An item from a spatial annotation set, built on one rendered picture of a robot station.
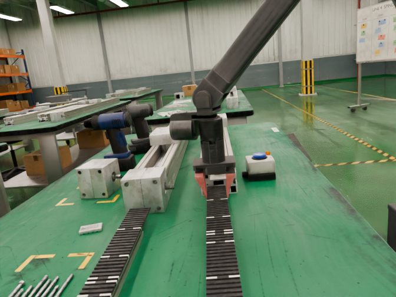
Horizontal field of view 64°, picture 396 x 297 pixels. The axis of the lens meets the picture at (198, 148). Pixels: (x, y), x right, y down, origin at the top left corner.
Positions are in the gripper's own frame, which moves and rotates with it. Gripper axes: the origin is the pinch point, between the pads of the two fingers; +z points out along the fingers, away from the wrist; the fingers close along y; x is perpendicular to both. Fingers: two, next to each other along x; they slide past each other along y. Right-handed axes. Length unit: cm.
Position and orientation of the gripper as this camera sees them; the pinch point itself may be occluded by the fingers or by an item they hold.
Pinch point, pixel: (216, 194)
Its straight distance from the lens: 80.7
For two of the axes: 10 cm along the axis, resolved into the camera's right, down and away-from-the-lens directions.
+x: -0.4, 2.5, -9.7
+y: -9.9, 0.8, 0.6
